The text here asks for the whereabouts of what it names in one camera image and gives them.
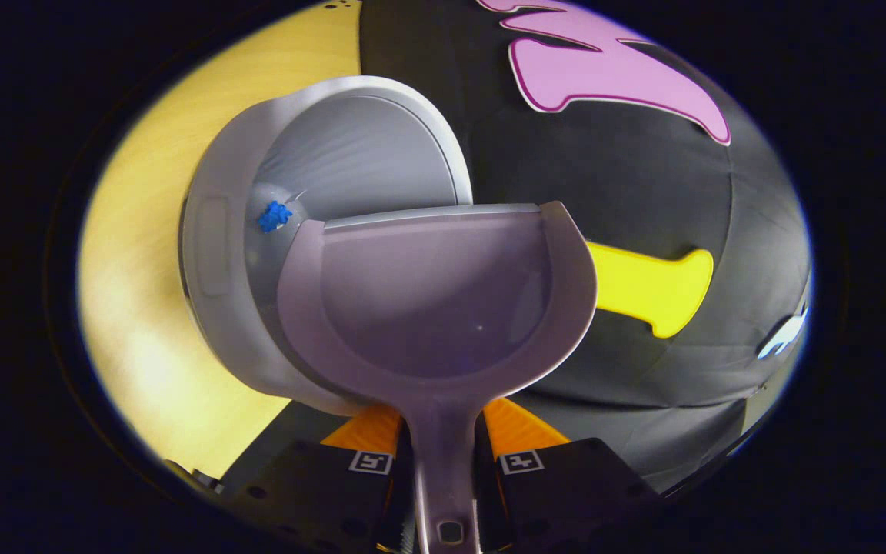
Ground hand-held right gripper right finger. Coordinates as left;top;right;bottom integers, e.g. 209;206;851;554
476;396;665;553

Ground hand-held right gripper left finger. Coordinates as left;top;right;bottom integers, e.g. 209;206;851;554
222;402;415;553

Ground pink dustpan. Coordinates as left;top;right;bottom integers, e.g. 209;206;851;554
277;201;598;554

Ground white ribbed garbage bin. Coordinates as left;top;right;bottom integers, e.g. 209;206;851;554
178;75;475;417

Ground blue paper trash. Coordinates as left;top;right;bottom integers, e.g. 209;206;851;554
258;199;295;235

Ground yellow wooden desktop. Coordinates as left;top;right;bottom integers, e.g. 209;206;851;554
77;0;365;479

